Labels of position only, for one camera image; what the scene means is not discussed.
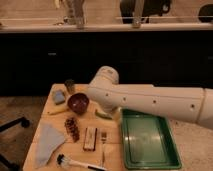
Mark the dark purple bowl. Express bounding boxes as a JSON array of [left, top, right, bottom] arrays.
[[67, 93, 89, 115]]

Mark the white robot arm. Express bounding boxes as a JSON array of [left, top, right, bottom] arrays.
[[86, 66, 213, 130]]

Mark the green chili pepper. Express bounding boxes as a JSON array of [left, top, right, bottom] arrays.
[[95, 109, 112, 120]]

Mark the dark small cup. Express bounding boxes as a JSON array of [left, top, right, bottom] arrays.
[[64, 79, 75, 94]]

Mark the blue sponge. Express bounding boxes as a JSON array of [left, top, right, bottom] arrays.
[[52, 90, 66, 105]]

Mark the silver fork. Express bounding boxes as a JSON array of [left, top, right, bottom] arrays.
[[101, 131, 107, 167]]

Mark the brown white eraser block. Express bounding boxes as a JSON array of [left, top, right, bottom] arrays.
[[83, 127, 97, 151]]

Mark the brown pine cone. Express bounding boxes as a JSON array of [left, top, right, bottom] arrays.
[[65, 117, 80, 142]]

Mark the yellow banana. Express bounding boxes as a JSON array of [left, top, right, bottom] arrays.
[[47, 107, 69, 115]]

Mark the green plastic tray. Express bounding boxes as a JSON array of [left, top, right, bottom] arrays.
[[121, 109, 182, 170]]

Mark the light blue cloth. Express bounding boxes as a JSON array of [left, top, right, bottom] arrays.
[[35, 123, 66, 169]]

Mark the white dish brush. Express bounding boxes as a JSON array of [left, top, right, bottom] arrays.
[[57, 154, 107, 171]]

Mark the black office chair base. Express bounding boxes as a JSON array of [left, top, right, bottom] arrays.
[[0, 116, 31, 171]]

